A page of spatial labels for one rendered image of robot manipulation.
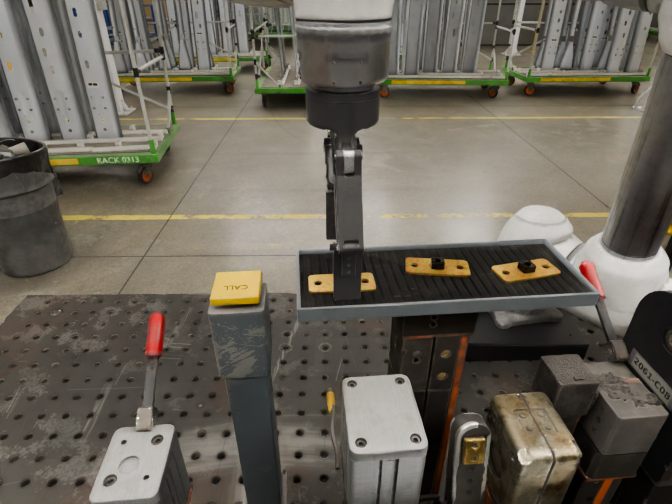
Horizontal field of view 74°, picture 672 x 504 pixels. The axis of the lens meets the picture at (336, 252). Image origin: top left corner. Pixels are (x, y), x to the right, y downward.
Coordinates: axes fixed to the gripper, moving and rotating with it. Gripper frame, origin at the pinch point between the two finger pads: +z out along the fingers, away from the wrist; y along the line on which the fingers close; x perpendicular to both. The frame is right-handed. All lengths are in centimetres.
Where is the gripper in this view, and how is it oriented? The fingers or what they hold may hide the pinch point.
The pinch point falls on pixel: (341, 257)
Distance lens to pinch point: 55.3
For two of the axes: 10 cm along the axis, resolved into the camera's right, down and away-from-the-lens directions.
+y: 0.8, 5.1, -8.5
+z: 0.0, 8.6, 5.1
